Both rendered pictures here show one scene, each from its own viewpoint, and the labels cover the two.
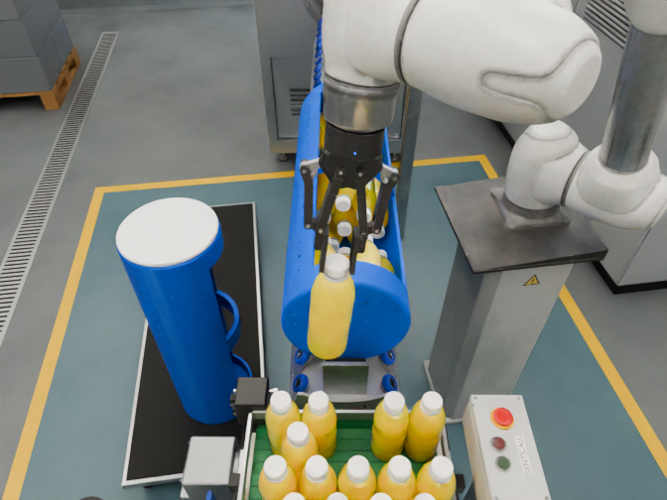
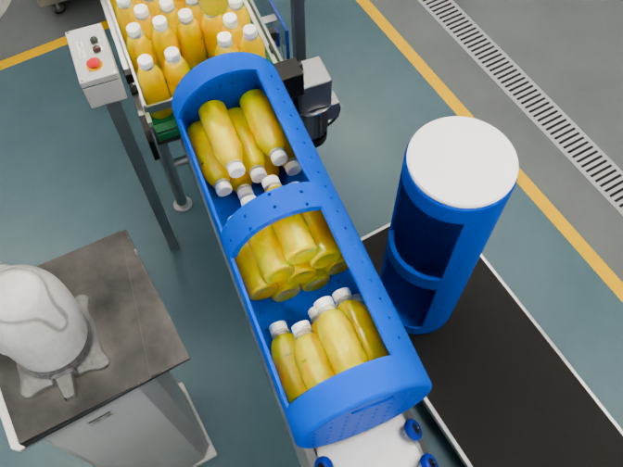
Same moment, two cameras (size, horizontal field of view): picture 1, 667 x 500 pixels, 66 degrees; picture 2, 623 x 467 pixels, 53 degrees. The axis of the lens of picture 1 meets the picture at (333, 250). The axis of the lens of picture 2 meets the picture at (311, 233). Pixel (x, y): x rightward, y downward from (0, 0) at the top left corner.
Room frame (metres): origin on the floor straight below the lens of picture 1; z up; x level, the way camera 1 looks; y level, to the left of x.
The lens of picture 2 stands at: (1.76, -0.22, 2.32)
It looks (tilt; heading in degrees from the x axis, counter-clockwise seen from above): 61 degrees down; 159
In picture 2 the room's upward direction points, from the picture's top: 1 degrees counter-clockwise
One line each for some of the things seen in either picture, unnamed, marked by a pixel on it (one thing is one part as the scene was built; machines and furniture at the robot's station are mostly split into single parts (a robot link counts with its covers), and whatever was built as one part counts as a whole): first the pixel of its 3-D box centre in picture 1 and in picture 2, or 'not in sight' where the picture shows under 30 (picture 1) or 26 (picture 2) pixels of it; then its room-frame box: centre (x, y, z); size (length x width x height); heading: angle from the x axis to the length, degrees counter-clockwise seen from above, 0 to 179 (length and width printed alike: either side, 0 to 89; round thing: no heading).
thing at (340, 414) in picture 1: (345, 414); (216, 89); (0.53, -0.03, 0.96); 0.40 x 0.01 x 0.03; 90
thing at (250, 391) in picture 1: (255, 402); (287, 81); (0.57, 0.17, 0.95); 0.10 x 0.07 x 0.10; 90
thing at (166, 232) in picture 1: (168, 230); (462, 160); (1.05, 0.46, 1.03); 0.28 x 0.28 x 0.01
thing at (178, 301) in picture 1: (198, 325); (433, 243); (1.05, 0.46, 0.59); 0.28 x 0.28 x 0.88
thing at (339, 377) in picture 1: (344, 375); not in sight; (0.61, -0.03, 0.99); 0.10 x 0.02 x 0.12; 90
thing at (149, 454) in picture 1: (206, 319); (497, 393); (1.46, 0.59, 0.07); 1.50 x 0.52 x 0.15; 8
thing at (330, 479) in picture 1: (318, 489); (215, 35); (0.36, 0.03, 0.99); 0.07 x 0.07 x 0.19
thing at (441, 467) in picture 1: (441, 468); (133, 30); (0.36, -0.19, 1.09); 0.04 x 0.04 x 0.02
